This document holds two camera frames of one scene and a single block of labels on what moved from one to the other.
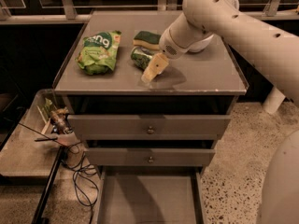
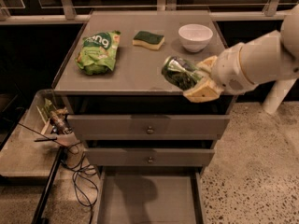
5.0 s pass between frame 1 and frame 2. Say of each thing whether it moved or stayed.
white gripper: moved
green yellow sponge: stayed
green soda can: moved
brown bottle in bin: stayed
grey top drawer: stayed
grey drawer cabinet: stayed
